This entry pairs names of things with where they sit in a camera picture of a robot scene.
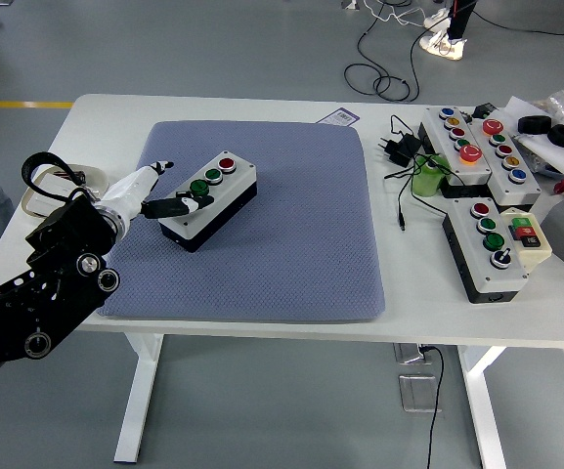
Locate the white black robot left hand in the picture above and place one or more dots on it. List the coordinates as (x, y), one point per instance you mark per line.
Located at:
(127, 190)

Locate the grey four-button control box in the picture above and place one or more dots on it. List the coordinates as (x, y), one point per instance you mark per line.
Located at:
(223, 195)

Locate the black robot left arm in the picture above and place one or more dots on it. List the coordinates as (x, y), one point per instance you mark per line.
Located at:
(42, 303)

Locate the grey five-button box, narrow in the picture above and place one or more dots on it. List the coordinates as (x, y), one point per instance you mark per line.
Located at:
(440, 129)

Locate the grey four-button box with selector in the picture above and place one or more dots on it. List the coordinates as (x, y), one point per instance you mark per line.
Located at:
(472, 239)

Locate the grey five-button box, wide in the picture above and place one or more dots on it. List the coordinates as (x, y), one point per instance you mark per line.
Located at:
(489, 151)

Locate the white shallow dish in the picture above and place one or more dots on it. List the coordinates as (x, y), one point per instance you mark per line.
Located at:
(97, 177)

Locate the dark red small item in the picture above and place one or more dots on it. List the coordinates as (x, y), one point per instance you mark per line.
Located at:
(64, 174)

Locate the blue-grey textured mat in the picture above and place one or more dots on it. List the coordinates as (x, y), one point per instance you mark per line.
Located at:
(286, 244)

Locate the white table leg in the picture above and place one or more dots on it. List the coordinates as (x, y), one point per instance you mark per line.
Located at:
(487, 415)
(137, 391)

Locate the purple white label card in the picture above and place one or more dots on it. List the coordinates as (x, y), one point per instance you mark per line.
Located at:
(340, 116)

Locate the small grey charger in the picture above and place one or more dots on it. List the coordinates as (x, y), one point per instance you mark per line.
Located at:
(350, 4)

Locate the green cylinder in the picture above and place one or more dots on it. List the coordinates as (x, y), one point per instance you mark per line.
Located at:
(425, 183)

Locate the metal floor socket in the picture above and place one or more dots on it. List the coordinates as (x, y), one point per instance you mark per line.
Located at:
(408, 354)

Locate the metal floor box lid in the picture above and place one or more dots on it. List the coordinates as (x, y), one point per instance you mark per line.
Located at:
(418, 393)

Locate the small black connector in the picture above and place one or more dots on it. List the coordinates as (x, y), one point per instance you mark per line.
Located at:
(484, 110)

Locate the white paper sheet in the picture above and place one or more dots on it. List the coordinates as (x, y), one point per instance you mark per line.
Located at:
(550, 154)

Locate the white wall switch plate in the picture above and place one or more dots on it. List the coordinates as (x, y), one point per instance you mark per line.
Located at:
(49, 188)

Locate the beige red-green switch box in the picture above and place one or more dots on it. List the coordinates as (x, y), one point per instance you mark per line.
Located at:
(538, 254)

